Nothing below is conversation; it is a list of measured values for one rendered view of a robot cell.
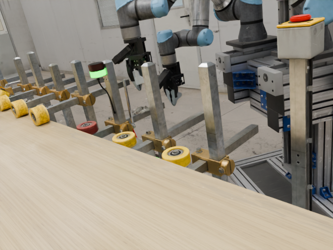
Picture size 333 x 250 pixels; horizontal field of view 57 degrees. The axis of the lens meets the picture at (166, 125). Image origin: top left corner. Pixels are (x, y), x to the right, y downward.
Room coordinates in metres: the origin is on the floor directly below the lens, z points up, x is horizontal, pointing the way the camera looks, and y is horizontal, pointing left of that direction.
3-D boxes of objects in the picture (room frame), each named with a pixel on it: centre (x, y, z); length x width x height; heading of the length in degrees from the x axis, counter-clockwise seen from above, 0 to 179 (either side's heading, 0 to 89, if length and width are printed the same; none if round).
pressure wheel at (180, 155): (0.79, -0.01, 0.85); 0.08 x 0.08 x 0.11
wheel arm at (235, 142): (0.91, -0.16, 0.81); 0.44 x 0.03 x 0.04; 131
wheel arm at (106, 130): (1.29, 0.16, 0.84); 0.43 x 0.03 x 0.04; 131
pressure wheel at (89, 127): (1.17, 0.31, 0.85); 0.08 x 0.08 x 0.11
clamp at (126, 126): (1.24, 0.20, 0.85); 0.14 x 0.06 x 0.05; 41
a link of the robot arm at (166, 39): (1.49, -0.07, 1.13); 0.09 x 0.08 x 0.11; 127
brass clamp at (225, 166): (0.86, -0.12, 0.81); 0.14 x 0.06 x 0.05; 41
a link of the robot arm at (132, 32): (1.26, 0.07, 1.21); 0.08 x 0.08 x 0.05
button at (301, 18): (0.64, -0.31, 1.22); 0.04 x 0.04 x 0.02
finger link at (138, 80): (1.24, 0.08, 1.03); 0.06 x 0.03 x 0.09; 61
